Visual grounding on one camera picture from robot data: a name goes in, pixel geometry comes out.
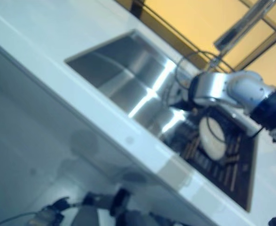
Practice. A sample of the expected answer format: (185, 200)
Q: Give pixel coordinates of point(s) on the stainless steel kitchen sink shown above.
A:
(128, 70)

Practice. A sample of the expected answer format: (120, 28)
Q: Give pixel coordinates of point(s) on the wide glossy white cabinet door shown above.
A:
(34, 117)

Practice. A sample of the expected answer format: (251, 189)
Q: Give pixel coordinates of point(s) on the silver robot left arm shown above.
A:
(41, 219)

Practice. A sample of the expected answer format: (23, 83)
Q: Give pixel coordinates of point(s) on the chrome gooseneck kitchen faucet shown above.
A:
(241, 26)

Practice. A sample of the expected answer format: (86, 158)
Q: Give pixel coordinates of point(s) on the beige ceramic plate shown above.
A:
(213, 143)

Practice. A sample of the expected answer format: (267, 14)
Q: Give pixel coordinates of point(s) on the dark robot right hand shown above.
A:
(181, 95)

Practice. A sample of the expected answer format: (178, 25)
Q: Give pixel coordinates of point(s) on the black sink dish rack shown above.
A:
(236, 164)

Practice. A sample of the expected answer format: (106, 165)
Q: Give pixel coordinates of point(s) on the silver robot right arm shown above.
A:
(246, 91)

